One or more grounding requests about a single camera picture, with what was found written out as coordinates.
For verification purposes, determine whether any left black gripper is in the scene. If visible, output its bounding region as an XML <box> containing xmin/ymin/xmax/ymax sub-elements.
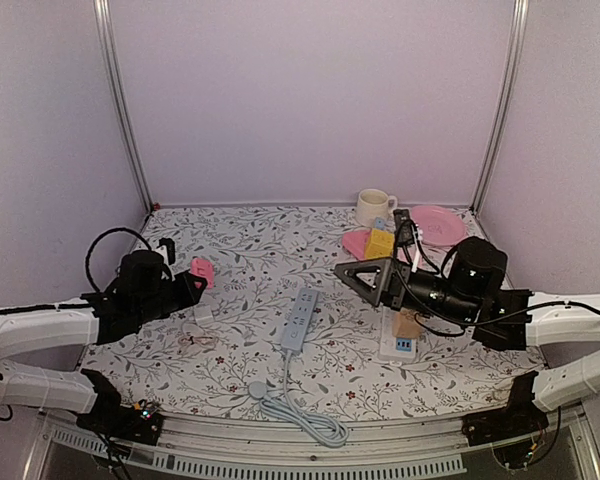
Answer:
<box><xmin>135</xmin><ymin>270</ymin><xmax>206</xmax><ymax>326</ymax></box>

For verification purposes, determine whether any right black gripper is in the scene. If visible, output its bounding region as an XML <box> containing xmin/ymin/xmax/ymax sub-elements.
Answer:
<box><xmin>334</xmin><ymin>256</ymin><xmax>479</xmax><ymax>326</ymax></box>

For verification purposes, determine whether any pink plug adapter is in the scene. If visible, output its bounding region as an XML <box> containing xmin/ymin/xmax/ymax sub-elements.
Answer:
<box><xmin>190</xmin><ymin>257</ymin><xmax>215</xmax><ymax>289</ymax></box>

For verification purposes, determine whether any light blue power strip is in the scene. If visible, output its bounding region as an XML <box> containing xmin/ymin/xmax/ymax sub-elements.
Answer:
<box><xmin>246</xmin><ymin>287</ymin><xmax>351</xmax><ymax>449</ymax></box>

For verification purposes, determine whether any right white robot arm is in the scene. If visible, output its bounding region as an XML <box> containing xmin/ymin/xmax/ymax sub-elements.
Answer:
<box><xmin>334</xmin><ymin>236</ymin><xmax>600</xmax><ymax>436</ymax></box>

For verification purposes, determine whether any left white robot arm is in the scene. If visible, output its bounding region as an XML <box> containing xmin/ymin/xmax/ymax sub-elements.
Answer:
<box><xmin>0</xmin><ymin>250</ymin><xmax>208</xmax><ymax>434</ymax></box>

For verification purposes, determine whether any yellow cube socket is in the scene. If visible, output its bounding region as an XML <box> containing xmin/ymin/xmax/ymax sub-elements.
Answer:
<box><xmin>364</xmin><ymin>228</ymin><xmax>394</xmax><ymax>260</ymax></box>

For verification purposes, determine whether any beige cube socket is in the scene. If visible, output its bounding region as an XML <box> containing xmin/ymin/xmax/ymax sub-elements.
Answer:
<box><xmin>391</xmin><ymin>309</ymin><xmax>424</xmax><ymax>340</ymax></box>

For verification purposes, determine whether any pink flat power strip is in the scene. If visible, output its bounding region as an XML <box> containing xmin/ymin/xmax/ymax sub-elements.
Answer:
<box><xmin>342</xmin><ymin>229</ymin><xmax>385</xmax><ymax>260</ymax></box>

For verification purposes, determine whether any white power strip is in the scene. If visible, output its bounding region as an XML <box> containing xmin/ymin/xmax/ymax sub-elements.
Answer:
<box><xmin>378</xmin><ymin>308</ymin><xmax>418</xmax><ymax>363</ymax></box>

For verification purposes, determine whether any cream ceramic mug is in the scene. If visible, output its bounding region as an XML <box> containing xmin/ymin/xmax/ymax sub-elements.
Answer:
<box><xmin>354</xmin><ymin>188</ymin><xmax>398</xmax><ymax>227</ymax></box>

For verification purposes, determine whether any pink plate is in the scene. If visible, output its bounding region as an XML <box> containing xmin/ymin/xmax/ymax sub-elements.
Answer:
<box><xmin>410</xmin><ymin>205</ymin><xmax>467</xmax><ymax>247</ymax></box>

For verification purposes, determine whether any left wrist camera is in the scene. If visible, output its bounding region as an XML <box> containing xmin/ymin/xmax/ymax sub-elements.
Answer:
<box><xmin>156</xmin><ymin>238</ymin><xmax>176</xmax><ymax>265</ymax></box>

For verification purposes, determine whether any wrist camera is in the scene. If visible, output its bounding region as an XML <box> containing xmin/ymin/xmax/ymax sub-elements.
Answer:
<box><xmin>156</xmin><ymin>238</ymin><xmax>176</xmax><ymax>265</ymax></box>
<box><xmin>391</xmin><ymin>209</ymin><xmax>424</xmax><ymax>273</ymax></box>

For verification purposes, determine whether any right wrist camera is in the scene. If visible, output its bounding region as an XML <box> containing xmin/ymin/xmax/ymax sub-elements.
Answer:
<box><xmin>391</xmin><ymin>209</ymin><xmax>424</xmax><ymax>273</ymax></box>

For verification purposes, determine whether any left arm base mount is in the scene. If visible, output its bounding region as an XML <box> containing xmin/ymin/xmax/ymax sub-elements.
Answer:
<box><xmin>76</xmin><ymin>369</ymin><xmax>164</xmax><ymax>446</ymax></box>

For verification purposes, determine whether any front aluminium rail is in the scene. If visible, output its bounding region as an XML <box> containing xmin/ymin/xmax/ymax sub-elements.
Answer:
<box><xmin>26</xmin><ymin>382</ymin><xmax>600</xmax><ymax>479</ymax></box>

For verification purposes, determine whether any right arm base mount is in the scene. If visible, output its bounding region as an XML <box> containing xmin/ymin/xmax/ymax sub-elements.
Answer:
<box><xmin>461</xmin><ymin>371</ymin><xmax>549</xmax><ymax>446</ymax></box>

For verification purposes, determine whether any left aluminium frame post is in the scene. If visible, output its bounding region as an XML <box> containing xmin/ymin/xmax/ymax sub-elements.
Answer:
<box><xmin>93</xmin><ymin>0</ymin><xmax>154</xmax><ymax>213</ymax></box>

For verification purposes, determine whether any aluminium frame post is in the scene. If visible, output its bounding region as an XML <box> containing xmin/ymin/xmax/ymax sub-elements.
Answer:
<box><xmin>470</xmin><ymin>0</ymin><xmax>529</xmax><ymax>217</ymax></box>
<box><xmin>93</xmin><ymin>0</ymin><xmax>154</xmax><ymax>213</ymax></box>

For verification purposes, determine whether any right aluminium frame post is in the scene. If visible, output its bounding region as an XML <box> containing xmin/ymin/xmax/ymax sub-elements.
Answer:
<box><xmin>470</xmin><ymin>0</ymin><xmax>529</xmax><ymax>217</ymax></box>

